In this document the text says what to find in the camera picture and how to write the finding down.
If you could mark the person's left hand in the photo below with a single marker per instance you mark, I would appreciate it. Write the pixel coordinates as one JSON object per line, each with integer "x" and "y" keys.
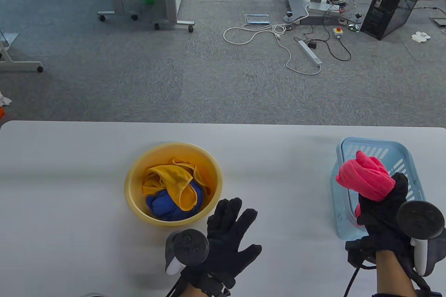
{"x": 226, "y": 241}

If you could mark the person's right hand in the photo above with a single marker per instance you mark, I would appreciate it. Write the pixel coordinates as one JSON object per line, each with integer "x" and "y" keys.
{"x": 379, "y": 220}

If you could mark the pink square towel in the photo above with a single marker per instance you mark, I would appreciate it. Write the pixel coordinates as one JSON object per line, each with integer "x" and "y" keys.
{"x": 366, "y": 175}

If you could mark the blue square towel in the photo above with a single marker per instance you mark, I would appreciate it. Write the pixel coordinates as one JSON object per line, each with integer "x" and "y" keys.
{"x": 163, "y": 206}

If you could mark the yellow square towel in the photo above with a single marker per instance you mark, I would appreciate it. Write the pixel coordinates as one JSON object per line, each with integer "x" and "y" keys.
{"x": 174, "y": 178}

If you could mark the person's right forearm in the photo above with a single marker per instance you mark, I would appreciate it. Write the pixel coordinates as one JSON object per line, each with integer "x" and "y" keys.
{"x": 393, "y": 276}

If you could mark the light blue plastic basket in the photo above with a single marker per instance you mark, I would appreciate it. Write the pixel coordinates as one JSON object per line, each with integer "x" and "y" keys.
{"x": 343, "y": 206}

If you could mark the black and white hand controller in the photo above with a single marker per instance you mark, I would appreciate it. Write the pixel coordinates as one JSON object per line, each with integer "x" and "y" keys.
{"x": 420, "y": 220}
{"x": 186, "y": 246}

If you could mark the yellow plastic basin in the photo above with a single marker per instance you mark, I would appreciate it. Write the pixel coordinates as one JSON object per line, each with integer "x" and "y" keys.
{"x": 136, "y": 171}

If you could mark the red emergency stop button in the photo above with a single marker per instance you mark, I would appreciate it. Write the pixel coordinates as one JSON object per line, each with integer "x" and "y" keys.
{"x": 338, "y": 32}

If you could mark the grey floor socket box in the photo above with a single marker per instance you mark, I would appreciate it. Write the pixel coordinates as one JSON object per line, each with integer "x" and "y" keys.
{"x": 439, "y": 22}
{"x": 257, "y": 19}

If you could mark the black computer tower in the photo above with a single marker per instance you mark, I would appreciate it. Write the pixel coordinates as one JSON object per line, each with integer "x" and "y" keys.
{"x": 393, "y": 4}

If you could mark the orange object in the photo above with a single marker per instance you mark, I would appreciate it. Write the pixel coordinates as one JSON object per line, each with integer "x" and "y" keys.
{"x": 1, "y": 112}

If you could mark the white crumpled cloth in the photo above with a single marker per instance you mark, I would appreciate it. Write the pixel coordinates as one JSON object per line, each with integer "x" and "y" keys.
{"x": 5, "y": 100}

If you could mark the whiteboard on rolling stand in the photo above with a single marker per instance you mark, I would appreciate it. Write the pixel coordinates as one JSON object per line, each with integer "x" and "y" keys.
{"x": 21, "y": 64}

